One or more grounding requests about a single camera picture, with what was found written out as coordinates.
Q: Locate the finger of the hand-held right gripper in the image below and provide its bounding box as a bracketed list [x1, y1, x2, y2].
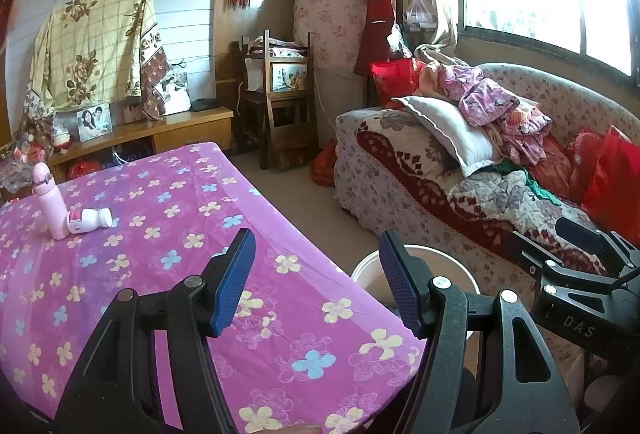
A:
[505, 230, 621, 310]
[555, 215, 640, 285]

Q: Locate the floral covered sofa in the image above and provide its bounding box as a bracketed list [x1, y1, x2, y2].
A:
[332, 61, 640, 365]

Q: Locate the grey floral quilt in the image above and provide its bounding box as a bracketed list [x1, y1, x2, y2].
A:
[440, 166, 601, 245]

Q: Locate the red hanging cloth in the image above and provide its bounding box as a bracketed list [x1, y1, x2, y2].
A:
[354, 0, 401, 77]

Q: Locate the red plastic bag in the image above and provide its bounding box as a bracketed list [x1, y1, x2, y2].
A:
[310, 139, 341, 187]

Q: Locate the pink clothes pile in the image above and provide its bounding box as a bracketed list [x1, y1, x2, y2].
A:
[412, 64, 553, 167]

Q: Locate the yellow floral cloth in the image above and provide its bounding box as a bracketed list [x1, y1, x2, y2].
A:
[30, 0, 163, 112]

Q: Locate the pink thermos bottle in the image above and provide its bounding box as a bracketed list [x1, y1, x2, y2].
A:
[31, 162, 68, 241]

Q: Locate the white trash bin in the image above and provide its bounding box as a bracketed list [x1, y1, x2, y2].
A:
[350, 244, 481, 345]

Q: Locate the purple floral tablecloth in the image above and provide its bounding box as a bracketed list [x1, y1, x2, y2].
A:
[0, 141, 431, 434]

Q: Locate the white pillow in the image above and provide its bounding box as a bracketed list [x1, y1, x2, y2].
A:
[400, 95, 501, 177]

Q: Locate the red white patterned blanket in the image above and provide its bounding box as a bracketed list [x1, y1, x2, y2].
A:
[355, 111, 606, 275]

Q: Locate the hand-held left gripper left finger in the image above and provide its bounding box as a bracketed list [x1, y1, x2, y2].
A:
[52, 228, 257, 434]

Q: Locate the colourful clutter pile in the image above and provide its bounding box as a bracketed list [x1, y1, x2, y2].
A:
[0, 114, 56, 202]

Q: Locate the framed couple photo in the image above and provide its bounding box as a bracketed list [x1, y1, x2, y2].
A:
[76, 103, 113, 142]

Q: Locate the large red cushion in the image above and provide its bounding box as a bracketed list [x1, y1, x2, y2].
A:
[580, 125, 640, 230]

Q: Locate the white bottle with pink label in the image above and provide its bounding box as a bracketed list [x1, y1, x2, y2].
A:
[64, 208, 113, 235]

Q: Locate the dark wooden chair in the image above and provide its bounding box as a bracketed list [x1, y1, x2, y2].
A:
[231, 36, 271, 150]

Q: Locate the green garment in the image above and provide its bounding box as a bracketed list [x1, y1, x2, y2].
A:
[525, 179, 563, 207]

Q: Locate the light wooden chair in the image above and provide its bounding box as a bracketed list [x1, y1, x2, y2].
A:
[262, 30, 319, 171]

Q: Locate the wedding photo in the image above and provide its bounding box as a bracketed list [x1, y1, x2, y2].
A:
[152, 69, 192, 116]

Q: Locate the red pillow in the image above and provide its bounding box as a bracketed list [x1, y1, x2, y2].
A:
[370, 59, 426, 110]

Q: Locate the wooden cabinet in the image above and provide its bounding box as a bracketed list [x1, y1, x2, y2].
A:
[45, 106, 235, 182]

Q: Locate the brown floral cloth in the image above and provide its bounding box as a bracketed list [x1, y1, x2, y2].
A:
[140, 31, 168, 120]

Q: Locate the clear plastic bag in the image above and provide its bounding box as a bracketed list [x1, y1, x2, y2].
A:
[402, 0, 436, 27]

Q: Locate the framed picture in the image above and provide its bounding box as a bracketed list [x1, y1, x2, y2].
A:
[270, 61, 308, 92]

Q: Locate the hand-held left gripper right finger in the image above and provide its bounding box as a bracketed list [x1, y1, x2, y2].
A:
[378, 229, 581, 434]

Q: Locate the tall floral covered appliance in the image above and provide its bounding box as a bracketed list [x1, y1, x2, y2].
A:
[292, 0, 375, 137]

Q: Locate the orange red cushion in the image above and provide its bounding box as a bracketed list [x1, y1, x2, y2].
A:
[527, 129, 601, 200]

